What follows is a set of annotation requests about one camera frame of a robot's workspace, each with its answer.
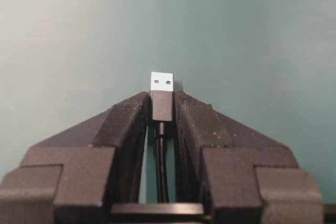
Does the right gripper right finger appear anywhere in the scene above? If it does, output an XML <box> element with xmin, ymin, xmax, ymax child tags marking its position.
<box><xmin>174</xmin><ymin>92</ymin><xmax>323</xmax><ymax>223</ymax></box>

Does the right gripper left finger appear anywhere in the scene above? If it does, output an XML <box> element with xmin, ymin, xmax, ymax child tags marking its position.
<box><xmin>1</xmin><ymin>92</ymin><xmax>149</xmax><ymax>223</ymax></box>

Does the black USB cable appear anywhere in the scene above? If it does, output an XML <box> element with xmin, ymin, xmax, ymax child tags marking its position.
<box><xmin>150</xmin><ymin>71</ymin><xmax>177</xmax><ymax>205</ymax></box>

